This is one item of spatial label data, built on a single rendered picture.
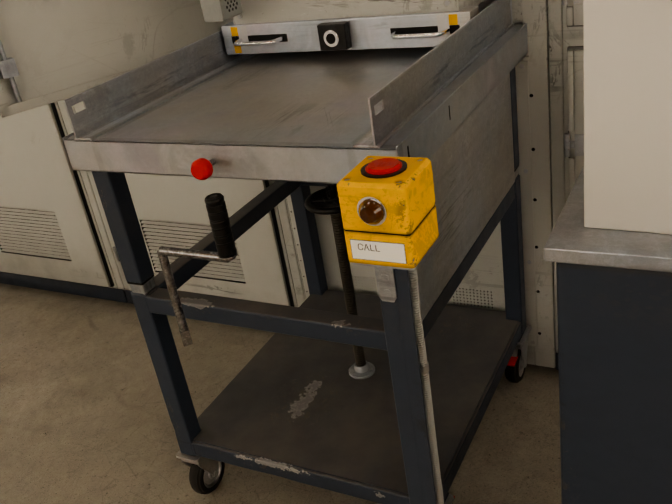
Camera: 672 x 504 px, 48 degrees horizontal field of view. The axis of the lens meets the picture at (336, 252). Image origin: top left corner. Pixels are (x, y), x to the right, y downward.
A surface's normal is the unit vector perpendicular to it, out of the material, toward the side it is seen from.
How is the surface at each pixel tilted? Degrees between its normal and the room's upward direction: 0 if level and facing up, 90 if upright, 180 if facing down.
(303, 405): 0
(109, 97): 90
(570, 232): 0
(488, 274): 90
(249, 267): 90
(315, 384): 0
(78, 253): 91
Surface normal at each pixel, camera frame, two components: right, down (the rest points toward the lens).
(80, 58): 0.60, 0.29
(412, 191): 0.88, 0.09
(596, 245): -0.15, -0.88
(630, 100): -0.48, 0.47
